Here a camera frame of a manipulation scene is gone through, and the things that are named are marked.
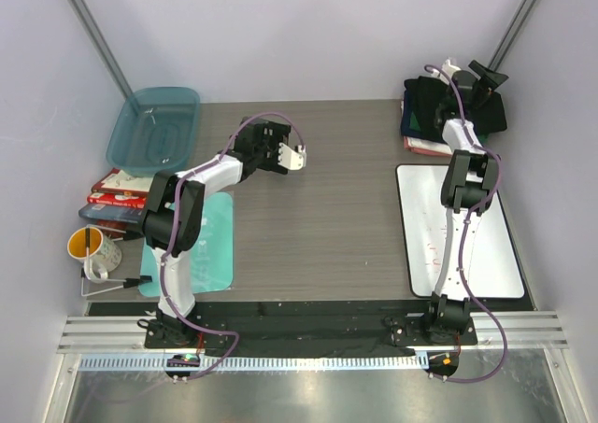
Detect black floral t shirt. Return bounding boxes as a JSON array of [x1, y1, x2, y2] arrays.
[[404, 77, 507, 143]]

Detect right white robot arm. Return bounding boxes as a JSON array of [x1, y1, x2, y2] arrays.
[[421, 60, 508, 345]]

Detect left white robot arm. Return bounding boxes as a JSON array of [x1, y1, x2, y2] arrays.
[[137, 112, 306, 348]]

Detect green folded t shirt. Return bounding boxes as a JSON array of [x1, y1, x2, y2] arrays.
[[408, 113, 488, 143]]

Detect teal plastic bin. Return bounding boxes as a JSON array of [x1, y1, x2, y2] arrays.
[[107, 87, 201, 176]]

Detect blue grey book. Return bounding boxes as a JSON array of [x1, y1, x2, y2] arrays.
[[78, 204, 143, 224]]

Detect white whiteboard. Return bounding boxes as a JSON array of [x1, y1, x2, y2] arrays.
[[395, 164, 524, 301]]

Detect white floral mug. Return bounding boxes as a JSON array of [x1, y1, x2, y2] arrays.
[[83, 235, 122, 283]]

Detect yellow mug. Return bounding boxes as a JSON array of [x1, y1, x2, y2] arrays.
[[66, 226, 104, 261]]

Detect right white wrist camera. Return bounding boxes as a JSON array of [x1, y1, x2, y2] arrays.
[[441, 58, 462, 78]]

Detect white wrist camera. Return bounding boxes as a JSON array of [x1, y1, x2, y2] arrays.
[[278, 143, 306, 171], [441, 58, 462, 78]]

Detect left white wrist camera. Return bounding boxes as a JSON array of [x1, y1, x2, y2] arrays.
[[278, 143, 306, 171]]

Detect right aluminium corner post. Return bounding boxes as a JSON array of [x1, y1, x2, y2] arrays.
[[489, 0, 541, 71]]

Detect aluminium corner post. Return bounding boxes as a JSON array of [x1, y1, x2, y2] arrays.
[[67, 0, 133, 98], [489, 0, 541, 71]]

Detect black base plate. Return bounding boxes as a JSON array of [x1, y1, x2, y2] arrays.
[[170, 300, 477, 359]]

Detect aluminium rail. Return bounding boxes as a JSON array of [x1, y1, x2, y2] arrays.
[[58, 312, 568, 358]]

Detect left aluminium corner post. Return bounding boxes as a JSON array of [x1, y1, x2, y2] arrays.
[[67, 0, 133, 98]]

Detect white slotted cable duct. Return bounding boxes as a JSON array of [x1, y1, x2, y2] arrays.
[[78, 352, 429, 374]]

